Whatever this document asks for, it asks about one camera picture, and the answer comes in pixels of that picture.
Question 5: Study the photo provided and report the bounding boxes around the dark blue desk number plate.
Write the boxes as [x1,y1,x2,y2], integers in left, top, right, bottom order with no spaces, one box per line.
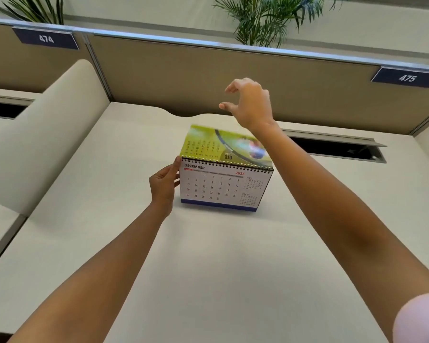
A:
[11,27,80,50]
[371,66,429,88]

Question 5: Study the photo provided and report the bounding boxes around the person's right forearm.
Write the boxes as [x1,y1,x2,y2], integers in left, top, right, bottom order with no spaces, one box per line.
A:
[254,120,429,343]

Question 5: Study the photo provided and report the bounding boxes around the pink sleeve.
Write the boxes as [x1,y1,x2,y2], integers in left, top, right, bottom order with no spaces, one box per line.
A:
[394,293,429,343]

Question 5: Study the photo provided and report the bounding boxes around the grey desk cable tray flap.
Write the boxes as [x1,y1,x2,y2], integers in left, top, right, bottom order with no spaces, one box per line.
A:
[282,129,388,164]

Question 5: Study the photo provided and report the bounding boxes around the curved beige side divider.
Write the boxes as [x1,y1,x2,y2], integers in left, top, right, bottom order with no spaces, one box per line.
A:
[0,59,111,216]

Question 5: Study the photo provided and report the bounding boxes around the person's left hand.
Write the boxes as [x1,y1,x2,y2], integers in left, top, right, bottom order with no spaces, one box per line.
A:
[149,156,182,217]

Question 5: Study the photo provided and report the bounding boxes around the green potted palm plant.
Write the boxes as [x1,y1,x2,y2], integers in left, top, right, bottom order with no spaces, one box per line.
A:
[0,0,65,25]
[212,0,347,48]

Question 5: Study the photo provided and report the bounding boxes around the beige cubicle partition panel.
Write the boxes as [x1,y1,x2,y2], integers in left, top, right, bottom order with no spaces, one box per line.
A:
[0,21,98,94]
[87,34,429,135]

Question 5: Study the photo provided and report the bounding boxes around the person's right hand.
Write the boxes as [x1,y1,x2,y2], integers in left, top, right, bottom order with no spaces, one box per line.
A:
[219,78,275,132]

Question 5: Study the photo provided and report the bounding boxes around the spiral-bound desk calendar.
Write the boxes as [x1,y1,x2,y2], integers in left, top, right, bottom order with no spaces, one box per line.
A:
[179,125,274,213]

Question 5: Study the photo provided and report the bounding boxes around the person's left forearm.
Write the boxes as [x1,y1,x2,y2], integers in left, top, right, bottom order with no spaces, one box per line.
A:
[7,202,169,343]

